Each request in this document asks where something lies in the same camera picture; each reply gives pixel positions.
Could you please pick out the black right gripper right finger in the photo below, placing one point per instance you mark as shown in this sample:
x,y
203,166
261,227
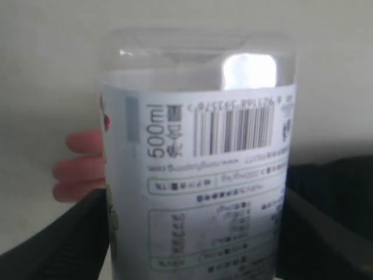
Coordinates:
x,y
314,246

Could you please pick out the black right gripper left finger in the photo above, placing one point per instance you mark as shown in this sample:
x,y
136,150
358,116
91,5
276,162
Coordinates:
x,y
73,247

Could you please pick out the square white-label clear bottle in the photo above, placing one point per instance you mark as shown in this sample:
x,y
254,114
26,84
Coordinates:
x,y
196,131

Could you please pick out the person's open bare hand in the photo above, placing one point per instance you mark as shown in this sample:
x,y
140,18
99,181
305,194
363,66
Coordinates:
x,y
78,176

